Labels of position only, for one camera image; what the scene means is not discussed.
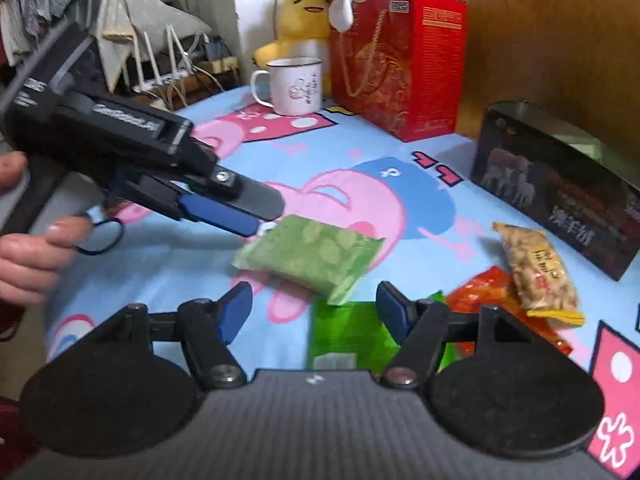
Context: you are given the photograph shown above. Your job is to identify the bright green snack packet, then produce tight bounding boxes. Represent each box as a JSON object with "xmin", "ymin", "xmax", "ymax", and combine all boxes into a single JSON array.
[{"xmin": 306, "ymin": 290, "xmax": 447, "ymax": 372}]

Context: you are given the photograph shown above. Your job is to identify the beige power strip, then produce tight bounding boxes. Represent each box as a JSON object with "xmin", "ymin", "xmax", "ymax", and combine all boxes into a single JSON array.
[{"xmin": 207, "ymin": 56, "xmax": 241, "ymax": 75}]

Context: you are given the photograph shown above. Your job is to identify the orange red snack packet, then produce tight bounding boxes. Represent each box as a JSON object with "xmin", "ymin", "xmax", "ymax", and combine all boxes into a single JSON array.
[{"xmin": 444, "ymin": 266, "xmax": 574, "ymax": 357}]

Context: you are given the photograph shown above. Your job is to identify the wooden board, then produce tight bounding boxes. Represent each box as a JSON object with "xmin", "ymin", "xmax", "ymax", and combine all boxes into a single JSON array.
[{"xmin": 414, "ymin": 0, "xmax": 640, "ymax": 173}]

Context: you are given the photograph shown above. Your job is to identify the black cardboard box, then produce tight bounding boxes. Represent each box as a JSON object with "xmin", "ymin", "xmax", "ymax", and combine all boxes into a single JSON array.
[{"xmin": 470, "ymin": 100, "xmax": 640, "ymax": 282}]

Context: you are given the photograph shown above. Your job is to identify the person's left hand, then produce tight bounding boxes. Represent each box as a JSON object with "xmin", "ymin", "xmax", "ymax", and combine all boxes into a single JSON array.
[{"xmin": 0, "ymin": 151, "xmax": 94, "ymax": 307}]

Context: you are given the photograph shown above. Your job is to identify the pale green leaf-print snack packet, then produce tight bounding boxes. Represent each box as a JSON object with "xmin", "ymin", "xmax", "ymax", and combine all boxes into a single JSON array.
[{"xmin": 231, "ymin": 213, "xmax": 387, "ymax": 307}]

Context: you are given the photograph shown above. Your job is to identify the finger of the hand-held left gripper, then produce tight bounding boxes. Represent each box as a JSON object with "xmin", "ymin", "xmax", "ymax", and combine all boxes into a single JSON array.
[
  {"xmin": 197, "ymin": 164, "xmax": 287, "ymax": 222},
  {"xmin": 120, "ymin": 174, "xmax": 262, "ymax": 239}
]

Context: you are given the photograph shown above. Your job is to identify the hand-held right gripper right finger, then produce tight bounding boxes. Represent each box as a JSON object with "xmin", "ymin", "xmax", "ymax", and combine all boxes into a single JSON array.
[{"xmin": 376, "ymin": 281, "xmax": 538, "ymax": 391}]

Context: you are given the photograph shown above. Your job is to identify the yellow plush toy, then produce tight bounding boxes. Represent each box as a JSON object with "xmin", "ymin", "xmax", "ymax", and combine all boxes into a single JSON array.
[{"xmin": 253, "ymin": 0, "xmax": 337, "ymax": 99}]

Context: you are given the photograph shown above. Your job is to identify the clear peanut snack packet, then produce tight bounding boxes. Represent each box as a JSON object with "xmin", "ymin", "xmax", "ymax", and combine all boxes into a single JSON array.
[{"xmin": 492, "ymin": 221, "xmax": 587, "ymax": 328}]

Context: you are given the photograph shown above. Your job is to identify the white enamel mug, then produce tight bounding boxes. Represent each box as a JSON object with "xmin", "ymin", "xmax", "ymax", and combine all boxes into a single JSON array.
[{"xmin": 249, "ymin": 56, "xmax": 325, "ymax": 117}]

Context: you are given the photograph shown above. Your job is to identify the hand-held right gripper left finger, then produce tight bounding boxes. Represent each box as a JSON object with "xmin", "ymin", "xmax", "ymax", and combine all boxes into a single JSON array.
[{"xmin": 107, "ymin": 281, "xmax": 253, "ymax": 391}]

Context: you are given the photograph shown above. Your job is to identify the cartoon printed blanket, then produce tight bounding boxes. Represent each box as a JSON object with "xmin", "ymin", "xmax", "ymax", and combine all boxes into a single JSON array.
[{"xmin": 44, "ymin": 84, "xmax": 640, "ymax": 480}]

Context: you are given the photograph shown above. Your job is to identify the grey beige cloth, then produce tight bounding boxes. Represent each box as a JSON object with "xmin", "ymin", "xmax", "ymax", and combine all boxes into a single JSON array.
[{"xmin": 94, "ymin": 0, "xmax": 215, "ymax": 92}]

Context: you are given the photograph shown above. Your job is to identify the hanging clothes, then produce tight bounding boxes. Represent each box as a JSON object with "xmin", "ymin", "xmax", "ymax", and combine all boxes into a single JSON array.
[{"xmin": 0, "ymin": 0, "xmax": 83, "ymax": 67}]

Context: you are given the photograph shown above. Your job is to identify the red gift box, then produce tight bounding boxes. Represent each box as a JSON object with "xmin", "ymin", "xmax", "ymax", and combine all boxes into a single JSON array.
[{"xmin": 327, "ymin": 0, "xmax": 469, "ymax": 144}]

